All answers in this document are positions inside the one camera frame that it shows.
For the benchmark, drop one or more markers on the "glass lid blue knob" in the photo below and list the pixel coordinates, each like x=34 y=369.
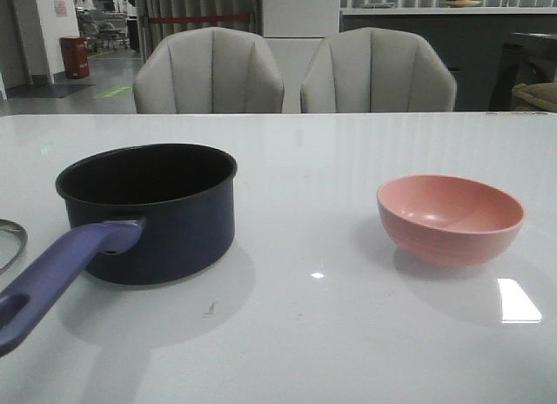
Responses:
x=13 y=241

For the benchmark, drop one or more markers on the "white cabinet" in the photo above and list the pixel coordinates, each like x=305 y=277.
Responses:
x=300 y=18

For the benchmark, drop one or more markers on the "right beige chair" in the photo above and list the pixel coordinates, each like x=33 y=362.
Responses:
x=376 y=70

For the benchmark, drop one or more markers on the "beige chair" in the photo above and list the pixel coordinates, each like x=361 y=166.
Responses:
x=210 y=71
x=376 y=70

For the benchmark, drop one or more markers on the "red trash bin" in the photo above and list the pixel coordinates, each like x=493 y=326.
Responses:
x=74 y=56

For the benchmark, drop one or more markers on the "grey counter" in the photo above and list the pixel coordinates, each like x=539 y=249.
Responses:
x=476 y=44

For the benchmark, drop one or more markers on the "left beige chair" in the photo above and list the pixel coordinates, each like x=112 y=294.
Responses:
x=210 y=71

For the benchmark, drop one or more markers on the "red wall notice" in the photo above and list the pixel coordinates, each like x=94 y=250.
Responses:
x=60 y=8

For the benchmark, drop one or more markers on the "dark blue saucepan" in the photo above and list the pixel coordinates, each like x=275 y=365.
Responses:
x=139 y=215

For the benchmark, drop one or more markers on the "pink bowl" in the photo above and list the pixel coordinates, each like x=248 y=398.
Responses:
x=447 y=220

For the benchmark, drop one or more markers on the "olive cushion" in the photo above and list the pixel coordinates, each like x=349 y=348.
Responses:
x=535 y=97

